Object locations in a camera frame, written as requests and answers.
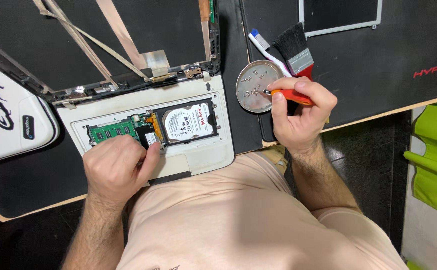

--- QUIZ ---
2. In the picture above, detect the person's right hand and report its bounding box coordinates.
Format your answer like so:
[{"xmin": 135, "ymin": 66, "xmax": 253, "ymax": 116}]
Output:
[{"xmin": 270, "ymin": 77, "xmax": 338, "ymax": 156}]

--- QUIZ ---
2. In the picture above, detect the person's left hand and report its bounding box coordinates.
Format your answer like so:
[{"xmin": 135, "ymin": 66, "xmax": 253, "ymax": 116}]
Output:
[{"xmin": 83, "ymin": 134, "xmax": 161, "ymax": 206}]

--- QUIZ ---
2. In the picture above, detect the orange handled screwdriver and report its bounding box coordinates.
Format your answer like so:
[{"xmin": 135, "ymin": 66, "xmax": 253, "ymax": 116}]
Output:
[{"xmin": 263, "ymin": 88, "xmax": 315, "ymax": 107}]

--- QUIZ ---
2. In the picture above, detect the green memory module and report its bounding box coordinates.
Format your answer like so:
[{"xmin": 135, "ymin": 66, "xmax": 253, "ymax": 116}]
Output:
[{"xmin": 87, "ymin": 118, "xmax": 141, "ymax": 145}]

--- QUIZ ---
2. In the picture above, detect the round metal dish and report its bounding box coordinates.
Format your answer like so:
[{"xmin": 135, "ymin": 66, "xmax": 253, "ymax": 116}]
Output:
[{"xmin": 236, "ymin": 60, "xmax": 290, "ymax": 114}]

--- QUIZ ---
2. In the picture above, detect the group of small screws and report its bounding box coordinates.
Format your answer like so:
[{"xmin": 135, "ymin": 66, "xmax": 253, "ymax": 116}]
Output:
[{"xmin": 241, "ymin": 69, "xmax": 267, "ymax": 98}]

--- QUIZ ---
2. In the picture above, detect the orange flex connector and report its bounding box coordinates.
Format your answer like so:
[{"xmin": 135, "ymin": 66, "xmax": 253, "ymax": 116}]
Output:
[{"xmin": 145, "ymin": 112, "xmax": 165, "ymax": 142}]

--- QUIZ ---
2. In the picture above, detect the plain black desk mat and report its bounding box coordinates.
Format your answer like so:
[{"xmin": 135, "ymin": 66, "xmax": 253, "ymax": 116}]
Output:
[{"xmin": 0, "ymin": 0, "xmax": 265, "ymax": 222}]

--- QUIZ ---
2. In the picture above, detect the metal laptop hinge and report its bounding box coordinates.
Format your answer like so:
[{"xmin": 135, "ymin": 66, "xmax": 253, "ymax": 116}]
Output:
[
  {"xmin": 52, "ymin": 93, "xmax": 92, "ymax": 110},
  {"xmin": 183, "ymin": 66, "xmax": 204, "ymax": 80}
]

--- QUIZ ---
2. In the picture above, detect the white and blue toothbrush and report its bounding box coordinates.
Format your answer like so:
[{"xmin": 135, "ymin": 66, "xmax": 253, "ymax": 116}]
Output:
[{"xmin": 248, "ymin": 29, "xmax": 294, "ymax": 78}]

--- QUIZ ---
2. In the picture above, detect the silver hard drive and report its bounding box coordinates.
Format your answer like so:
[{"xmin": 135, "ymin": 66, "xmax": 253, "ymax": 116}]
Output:
[{"xmin": 155, "ymin": 98, "xmax": 219, "ymax": 146}]

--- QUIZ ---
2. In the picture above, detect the black desk mat red print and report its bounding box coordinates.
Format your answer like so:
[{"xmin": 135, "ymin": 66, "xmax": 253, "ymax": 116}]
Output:
[{"xmin": 240, "ymin": 0, "xmax": 437, "ymax": 142}]

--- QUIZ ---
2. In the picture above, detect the white laptop base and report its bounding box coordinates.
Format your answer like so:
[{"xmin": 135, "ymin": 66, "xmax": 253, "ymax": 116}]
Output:
[{"xmin": 56, "ymin": 73, "xmax": 236, "ymax": 187}]

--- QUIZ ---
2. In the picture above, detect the white case with black print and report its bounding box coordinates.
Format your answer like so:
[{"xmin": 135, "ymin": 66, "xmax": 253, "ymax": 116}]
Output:
[{"xmin": 0, "ymin": 54, "xmax": 61, "ymax": 166}]

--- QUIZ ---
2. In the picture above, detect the laptop screen panel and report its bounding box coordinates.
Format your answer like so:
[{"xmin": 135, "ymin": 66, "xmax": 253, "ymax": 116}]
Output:
[{"xmin": 298, "ymin": 0, "xmax": 383, "ymax": 38}]

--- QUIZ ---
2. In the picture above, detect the person's peach shirt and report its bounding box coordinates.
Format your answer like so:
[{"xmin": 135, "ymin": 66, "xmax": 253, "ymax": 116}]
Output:
[{"xmin": 115, "ymin": 150, "xmax": 410, "ymax": 270}]

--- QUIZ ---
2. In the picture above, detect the copper foil strip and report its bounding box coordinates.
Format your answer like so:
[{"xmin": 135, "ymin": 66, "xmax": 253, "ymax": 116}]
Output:
[{"xmin": 95, "ymin": 0, "xmax": 147, "ymax": 70}]

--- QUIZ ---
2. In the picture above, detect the black laptop lid shell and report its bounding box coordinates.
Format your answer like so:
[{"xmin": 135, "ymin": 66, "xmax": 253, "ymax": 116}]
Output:
[{"xmin": 0, "ymin": 0, "xmax": 221, "ymax": 110}]

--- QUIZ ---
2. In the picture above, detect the green fabric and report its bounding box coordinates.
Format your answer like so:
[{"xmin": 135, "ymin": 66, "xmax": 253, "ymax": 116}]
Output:
[{"xmin": 403, "ymin": 97, "xmax": 437, "ymax": 222}]

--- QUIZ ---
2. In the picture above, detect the black wireless card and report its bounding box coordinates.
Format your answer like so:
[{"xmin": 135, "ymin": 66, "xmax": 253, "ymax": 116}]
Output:
[{"xmin": 134, "ymin": 125, "xmax": 160, "ymax": 151}]

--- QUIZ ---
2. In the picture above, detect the red handled paint brush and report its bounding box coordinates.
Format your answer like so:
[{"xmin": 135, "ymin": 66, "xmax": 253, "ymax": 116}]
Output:
[{"xmin": 272, "ymin": 22, "xmax": 315, "ymax": 82}]

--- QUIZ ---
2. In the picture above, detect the grey flat ribbon cable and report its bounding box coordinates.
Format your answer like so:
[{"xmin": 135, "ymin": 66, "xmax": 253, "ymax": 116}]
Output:
[{"xmin": 33, "ymin": 0, "xmax": 152, "ymax": 82}]

